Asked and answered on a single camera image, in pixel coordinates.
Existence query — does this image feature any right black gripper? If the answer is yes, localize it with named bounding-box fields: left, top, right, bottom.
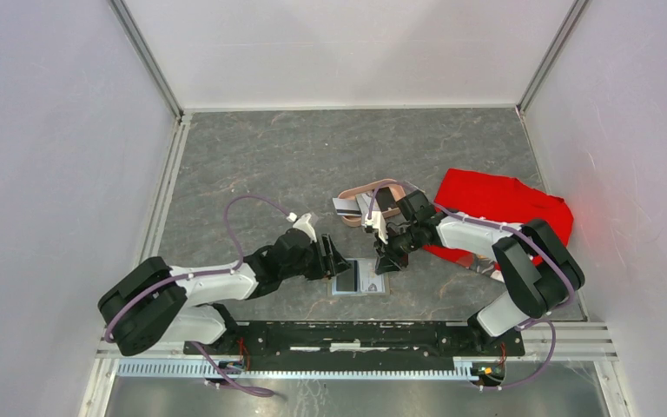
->
left=373, top=223, right=422, bottom=275

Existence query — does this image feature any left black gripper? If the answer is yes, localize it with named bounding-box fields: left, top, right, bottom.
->
left=281, top=233, right=352, bottom=280

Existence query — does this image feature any grey card holder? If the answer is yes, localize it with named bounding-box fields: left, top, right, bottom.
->
left=328, top=258, right=390, bottom=297

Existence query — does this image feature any pink oval tray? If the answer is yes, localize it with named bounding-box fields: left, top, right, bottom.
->
left=333, top=179, right=406, bottom=228

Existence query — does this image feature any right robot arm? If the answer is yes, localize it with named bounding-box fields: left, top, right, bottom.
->
left=362, top=189, right=585, bottom=354

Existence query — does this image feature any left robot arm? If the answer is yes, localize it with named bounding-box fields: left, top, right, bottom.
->
left=97, top=228, right=353, bottom=356

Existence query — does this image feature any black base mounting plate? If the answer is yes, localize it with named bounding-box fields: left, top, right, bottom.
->
left=204, top=321, right=525, bottom=371

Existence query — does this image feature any red printed t-shirt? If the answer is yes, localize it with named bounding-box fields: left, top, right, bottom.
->
left=425, top=168, right=575, bottom=283

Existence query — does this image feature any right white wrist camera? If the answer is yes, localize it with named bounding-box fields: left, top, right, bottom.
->
left=361, top=208, right=386, bottom=234

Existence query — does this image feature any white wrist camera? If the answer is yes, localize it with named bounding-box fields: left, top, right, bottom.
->
left=361, top=208, right=386, bottom=234
left=286, top=212, right=319, bottom=242

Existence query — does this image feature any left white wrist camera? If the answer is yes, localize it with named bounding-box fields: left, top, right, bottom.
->
left=286, top=212, right=319, bottom=242

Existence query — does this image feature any aluminium frame rail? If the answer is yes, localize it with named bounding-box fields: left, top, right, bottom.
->
left=97, top=321, right=619, bottom=381

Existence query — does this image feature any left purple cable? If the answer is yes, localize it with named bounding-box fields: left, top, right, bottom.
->
left=102, top=195, right=294, bottom=398

